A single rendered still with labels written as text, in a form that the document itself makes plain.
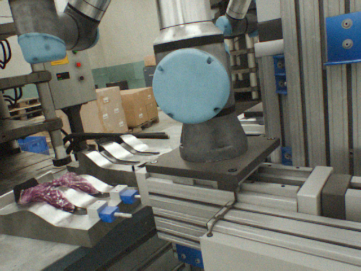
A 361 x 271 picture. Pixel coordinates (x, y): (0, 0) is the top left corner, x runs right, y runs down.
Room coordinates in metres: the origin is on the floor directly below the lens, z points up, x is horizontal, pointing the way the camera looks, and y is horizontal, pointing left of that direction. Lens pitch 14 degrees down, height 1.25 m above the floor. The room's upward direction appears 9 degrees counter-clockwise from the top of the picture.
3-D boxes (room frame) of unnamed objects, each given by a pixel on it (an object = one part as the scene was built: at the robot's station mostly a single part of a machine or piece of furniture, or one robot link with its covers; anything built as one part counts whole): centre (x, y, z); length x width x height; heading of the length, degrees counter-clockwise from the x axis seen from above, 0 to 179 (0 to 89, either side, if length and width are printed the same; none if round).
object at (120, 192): (0.90, 0.18, 0.86); 0.13 x 0.05 x 0.05; 64
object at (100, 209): (0.80, 0.22, 0.86); 0.13 x 0.05 x 0.05; 64
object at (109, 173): (1.28, 0.27, 0.87); 0.50 x 0.26 x 0.14; 47
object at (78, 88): (1.91, 0.63, 0.74); 0.31 x 0.22 x 1.47; 137
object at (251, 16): (1.33, -0.37, 1.34); 0.11 x 0.08 x 0.11; 115
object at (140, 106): (6.30, 1.08, 0.37); 1.20 x 0.82 x 0.74; 63
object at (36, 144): (4.55, 2.35, 0.32); 0.60 x 0.41 x 0.22; 61
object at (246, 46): (5.57, -1.35, 1.03); 1.54 x 0.94 x 2.06; 145
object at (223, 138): (0.66, -0.07, 1.09); 0.15 x 0.15 x 0.10
